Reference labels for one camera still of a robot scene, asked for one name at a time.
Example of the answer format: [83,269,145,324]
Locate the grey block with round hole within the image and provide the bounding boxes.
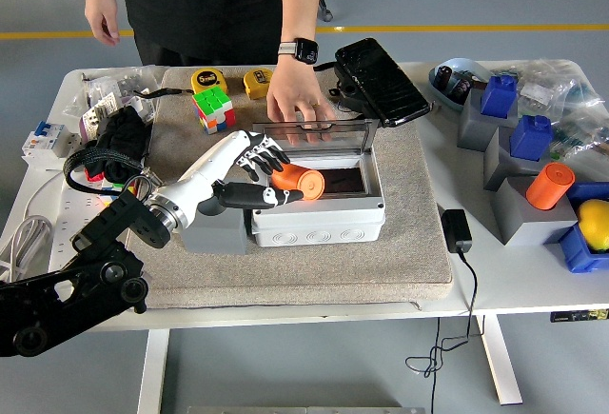
[180,207,249,256]

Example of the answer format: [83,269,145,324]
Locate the yellow lemon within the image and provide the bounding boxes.
[577,198,609,251]

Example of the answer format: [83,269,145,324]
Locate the orange cylinder battery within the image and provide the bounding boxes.
[270,162,326,202]
[525,162,576,210]

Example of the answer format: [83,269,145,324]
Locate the white table leg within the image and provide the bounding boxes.
[136,328,170,414]
[475,313,523,405]

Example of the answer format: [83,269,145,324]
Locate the person's left hand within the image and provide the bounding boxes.
[265,56,336,147]

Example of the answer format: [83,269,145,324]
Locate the black zip case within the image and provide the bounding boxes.
[313,37,432,128]

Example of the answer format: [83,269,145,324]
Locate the blue storage bin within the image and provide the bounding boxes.
[543,181,609,275]

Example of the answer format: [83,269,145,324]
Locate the white cable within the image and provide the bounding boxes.
[0,213,57,285]

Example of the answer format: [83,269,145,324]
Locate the purple white parts packet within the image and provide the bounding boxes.
[78,92,120,142]

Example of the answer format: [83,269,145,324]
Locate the person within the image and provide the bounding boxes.
[118,0,286,67]

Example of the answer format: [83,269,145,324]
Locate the black wristwatch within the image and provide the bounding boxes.
[278,37,320,66]

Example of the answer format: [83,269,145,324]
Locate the small colourful puzzle cube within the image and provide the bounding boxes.
[85,168,144,208]

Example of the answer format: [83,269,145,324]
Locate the black power adapter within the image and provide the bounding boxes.
[441,207,474,254]

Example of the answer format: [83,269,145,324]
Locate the large colourful puzzle cube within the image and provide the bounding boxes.
[191,88,236,135]

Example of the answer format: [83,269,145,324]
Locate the person's right hand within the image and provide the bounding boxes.
[84,0,121,48]

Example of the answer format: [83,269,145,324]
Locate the clear bags of components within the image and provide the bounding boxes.
[489,57,609,168]

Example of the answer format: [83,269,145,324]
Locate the transparent hinged box lid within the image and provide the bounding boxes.
[250,117,381,158]

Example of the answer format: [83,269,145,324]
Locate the blue plastic block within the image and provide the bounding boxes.
[509,114,554,163]
[479,73,519,118]

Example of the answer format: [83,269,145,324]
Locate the yellow tape measure black label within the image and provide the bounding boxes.
[243,69,277,100]

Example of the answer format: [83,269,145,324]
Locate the black cloth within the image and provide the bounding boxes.
[83,107,153,185]

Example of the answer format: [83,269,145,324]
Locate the light blue bowl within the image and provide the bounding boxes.
[427,57,496,111]

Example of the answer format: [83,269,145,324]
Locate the black table control panel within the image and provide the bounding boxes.
[550,308,609,324]

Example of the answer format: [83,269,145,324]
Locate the black capacitor in bowl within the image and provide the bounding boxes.
[436,65,461,96]
[454,73,476,102]

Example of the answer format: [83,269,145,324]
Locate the grey plastic junction box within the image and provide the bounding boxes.
[250,149,386,247]

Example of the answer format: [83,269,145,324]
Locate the yellow tape measure round label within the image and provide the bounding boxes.
[190,67,228,97]

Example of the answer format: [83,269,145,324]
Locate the black adapter cord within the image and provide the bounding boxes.
[404,249,486,414]

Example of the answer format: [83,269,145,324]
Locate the grey holder block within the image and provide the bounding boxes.
[492,176,580,246]
[483,126,556,191]
[457,88,520,152]

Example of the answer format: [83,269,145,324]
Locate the white power strip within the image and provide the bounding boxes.
[49,185,132,272]

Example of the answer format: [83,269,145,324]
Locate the white blue circuit breaker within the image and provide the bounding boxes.
[20,119,80,168]

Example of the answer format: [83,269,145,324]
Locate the grey-brown table mat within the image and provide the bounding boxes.
[116,65,453,311]

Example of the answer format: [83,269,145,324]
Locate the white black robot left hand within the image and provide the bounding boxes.
[150,128,305,230]

